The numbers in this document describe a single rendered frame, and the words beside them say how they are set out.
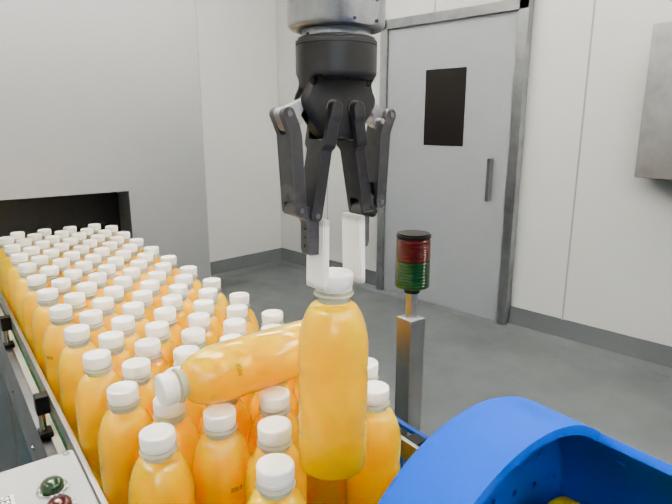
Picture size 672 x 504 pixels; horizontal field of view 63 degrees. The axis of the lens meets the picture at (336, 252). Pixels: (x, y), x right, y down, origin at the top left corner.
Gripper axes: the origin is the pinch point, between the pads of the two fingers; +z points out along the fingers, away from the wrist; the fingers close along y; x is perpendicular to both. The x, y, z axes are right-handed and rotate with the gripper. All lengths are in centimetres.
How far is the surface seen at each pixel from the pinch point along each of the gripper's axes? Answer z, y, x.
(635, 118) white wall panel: -16, 304, 115
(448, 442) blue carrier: 10.3, -3.8, -18.8
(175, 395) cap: 17.9, -12.3, 14.3
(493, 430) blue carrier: 9.6, -0.8, -20.5
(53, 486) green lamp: 21.9, -26.0, 11.1
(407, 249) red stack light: 9.0, 34.3, 24.9
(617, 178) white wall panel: 19, 304, 121
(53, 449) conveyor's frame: 43, -20, 55
